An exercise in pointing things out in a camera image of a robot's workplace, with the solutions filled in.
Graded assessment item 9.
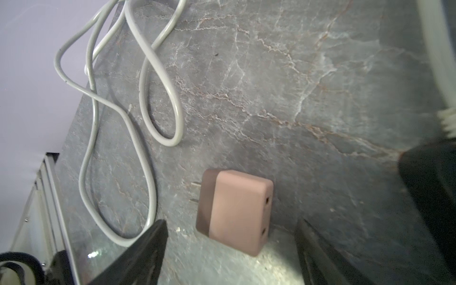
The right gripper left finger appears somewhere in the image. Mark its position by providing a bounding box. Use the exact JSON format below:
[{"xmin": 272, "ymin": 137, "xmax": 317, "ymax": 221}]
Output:
[{"xmin": 90, "ymin": 219, "xmax": 168, "ymax": 285}]

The pink plug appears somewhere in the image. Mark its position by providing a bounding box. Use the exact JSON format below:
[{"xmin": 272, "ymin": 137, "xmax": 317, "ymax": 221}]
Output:
[{"xmin": 195, "ymin": 169, "xmax": 274, "ymax": 257}]

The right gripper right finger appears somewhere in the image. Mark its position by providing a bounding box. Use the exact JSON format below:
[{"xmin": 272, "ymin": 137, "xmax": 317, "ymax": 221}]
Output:
[{"xmin": 294, "ymin": 218, "xmax": 373, "ymax": 285}]

